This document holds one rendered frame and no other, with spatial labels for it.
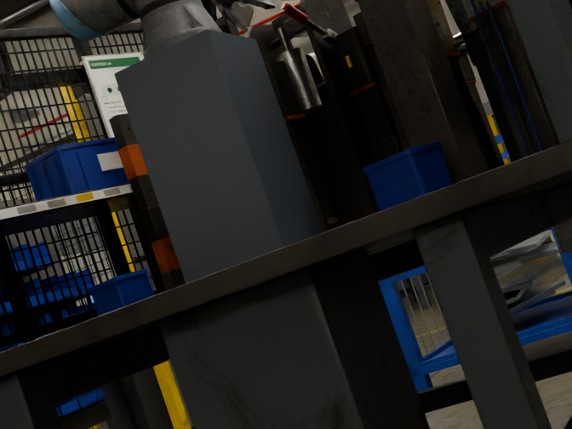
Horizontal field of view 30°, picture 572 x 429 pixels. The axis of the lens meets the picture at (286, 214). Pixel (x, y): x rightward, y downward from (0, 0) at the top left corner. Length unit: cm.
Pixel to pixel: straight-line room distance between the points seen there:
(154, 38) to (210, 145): 23
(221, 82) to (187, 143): 12
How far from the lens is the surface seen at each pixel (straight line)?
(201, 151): 184
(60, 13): 204
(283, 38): 226
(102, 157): 274
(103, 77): 310
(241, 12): 241
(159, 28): 193
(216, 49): 184
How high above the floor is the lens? 63
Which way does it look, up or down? 4 degrees up
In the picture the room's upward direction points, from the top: 19 degrees counter-clockwise
